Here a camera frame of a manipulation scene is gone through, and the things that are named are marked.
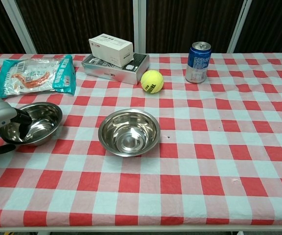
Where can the blue drink can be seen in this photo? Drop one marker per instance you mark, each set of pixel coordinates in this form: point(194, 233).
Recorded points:
point(198, 63)

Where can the white cardboard box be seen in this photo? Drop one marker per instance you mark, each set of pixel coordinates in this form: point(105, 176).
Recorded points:
point(106, 47)

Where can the white partition post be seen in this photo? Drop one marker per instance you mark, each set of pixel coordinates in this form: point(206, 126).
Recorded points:
point(21, 27)
point(239, 24)
point(139, 24)

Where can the red white checkered tablecloth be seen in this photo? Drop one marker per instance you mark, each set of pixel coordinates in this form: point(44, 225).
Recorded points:
point(140, 186)

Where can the yellow tennis ball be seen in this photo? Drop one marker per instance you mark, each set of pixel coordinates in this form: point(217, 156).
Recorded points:
point(152, 79)

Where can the teal snack bag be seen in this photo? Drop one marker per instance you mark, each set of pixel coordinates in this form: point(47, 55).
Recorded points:
point(62, 78)

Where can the flat silver black box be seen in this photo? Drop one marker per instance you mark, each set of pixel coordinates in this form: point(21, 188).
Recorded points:
point(111, 73)

